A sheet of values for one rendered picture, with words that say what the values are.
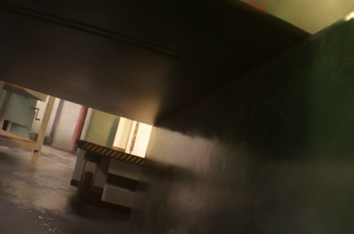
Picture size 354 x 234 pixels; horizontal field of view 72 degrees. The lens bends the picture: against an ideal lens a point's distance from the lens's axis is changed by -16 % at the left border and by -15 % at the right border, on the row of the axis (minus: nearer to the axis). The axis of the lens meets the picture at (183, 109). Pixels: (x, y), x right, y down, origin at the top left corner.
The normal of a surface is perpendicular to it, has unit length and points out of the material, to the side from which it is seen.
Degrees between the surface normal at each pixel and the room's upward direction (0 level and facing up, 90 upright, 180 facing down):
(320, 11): 90
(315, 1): 90
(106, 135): 90
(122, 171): 90
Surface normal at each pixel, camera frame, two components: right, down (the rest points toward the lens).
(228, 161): -0.94, -0.28
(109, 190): 0.24, -0.14
